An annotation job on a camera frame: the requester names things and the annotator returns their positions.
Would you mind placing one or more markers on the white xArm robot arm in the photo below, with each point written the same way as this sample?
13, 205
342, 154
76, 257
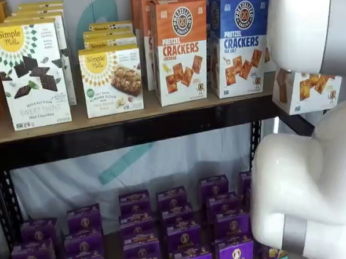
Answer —
303, 172

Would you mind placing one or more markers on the orange white pretzel crackers box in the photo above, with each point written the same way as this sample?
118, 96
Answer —
182, 85
146, 20
134, 9

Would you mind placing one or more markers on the wooden shelf board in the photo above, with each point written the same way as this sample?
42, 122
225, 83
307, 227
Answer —
117, 120

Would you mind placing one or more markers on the Simple Mills almond bars box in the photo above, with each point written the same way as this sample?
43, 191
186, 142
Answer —
107, 35
110, 43
113, 89
109, 26

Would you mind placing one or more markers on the Simple Mills sweet thins box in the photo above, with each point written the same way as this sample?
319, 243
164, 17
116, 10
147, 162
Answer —
66, 68
39, 11
32, 93
40, 4

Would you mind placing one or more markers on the white LED light strip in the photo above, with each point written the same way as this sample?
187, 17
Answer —
275, 125

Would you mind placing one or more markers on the white backdrop sheet teal print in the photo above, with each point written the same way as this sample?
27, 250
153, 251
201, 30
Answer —
77, 181

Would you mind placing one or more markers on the black metal shelf frame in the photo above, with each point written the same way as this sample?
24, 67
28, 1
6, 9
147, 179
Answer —
133, 140

